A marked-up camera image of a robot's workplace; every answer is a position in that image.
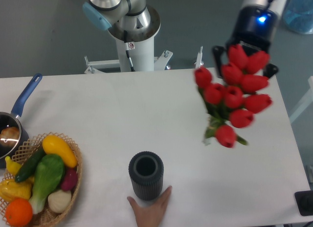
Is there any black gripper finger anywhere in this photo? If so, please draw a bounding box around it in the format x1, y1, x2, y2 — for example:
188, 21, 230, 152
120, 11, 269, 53
263, 63, 279, 78
211, 45, 227, 78

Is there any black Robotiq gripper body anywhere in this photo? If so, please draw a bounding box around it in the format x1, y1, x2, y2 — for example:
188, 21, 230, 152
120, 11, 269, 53
225, 5, 279, 56

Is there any red tulip bouquet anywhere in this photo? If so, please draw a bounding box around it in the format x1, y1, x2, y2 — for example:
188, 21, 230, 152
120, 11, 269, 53
194, 44, 272, 148

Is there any dark grey ribbed vase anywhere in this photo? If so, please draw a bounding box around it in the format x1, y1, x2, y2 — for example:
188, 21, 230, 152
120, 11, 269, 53
128, 151, 164, 201

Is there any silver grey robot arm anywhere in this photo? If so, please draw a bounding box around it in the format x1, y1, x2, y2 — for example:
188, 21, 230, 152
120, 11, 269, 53
83, 0, 287, 75

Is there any bare human hand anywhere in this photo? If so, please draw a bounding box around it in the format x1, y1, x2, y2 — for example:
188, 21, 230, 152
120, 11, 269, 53
127, 186, 173, 227

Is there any black device at table edge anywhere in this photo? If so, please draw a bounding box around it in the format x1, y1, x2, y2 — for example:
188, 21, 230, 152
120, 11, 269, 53
294, 190, 313, 216

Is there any yellow squash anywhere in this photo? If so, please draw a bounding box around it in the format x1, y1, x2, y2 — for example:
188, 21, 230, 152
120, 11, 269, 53
42, 135, 78, 168

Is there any purple red radish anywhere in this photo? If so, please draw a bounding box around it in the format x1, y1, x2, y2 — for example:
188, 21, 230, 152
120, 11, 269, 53
60, 168, 78, 191

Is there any green bok choy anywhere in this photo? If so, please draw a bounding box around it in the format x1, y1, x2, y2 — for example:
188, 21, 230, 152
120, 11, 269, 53
29, 154, 65, 215

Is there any white garlic bulb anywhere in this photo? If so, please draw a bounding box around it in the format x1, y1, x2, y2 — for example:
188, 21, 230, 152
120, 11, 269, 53
48, 189, 71, 213

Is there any dark green cucumber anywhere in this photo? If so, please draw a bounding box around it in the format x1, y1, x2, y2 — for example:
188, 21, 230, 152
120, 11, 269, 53
15, 147, 46, 183

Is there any browned bread in pan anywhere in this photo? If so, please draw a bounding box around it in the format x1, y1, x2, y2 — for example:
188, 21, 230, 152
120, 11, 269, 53
0, 127, 20, 148

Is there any yellow banana pepper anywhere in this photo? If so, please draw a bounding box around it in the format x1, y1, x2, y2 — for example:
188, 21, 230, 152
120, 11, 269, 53
5, 156, 22, 176

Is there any woven wicker basket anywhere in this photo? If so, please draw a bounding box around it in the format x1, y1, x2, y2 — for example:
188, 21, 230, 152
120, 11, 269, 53
0, 133, 83, 227

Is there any yellow gourd pumpkin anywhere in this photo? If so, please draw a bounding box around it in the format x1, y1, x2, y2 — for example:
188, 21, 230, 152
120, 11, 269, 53
0, 179, 32, 203

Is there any orange fruit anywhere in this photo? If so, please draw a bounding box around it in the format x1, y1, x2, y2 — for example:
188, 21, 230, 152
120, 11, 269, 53
5, 198, 33, 227

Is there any white frame leg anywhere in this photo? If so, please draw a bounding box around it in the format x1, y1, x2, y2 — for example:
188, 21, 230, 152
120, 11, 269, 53
289, 76, 313, 124

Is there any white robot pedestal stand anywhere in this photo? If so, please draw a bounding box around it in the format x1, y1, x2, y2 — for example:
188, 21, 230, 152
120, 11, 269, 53
84, 37, 204, 75

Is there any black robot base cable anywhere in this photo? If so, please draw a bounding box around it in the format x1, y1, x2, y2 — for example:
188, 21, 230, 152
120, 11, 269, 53
123, 30, 135, 72

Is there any blue handled saucepan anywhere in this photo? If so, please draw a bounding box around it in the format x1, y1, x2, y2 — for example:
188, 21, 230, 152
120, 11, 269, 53
0, 73, 43, 169

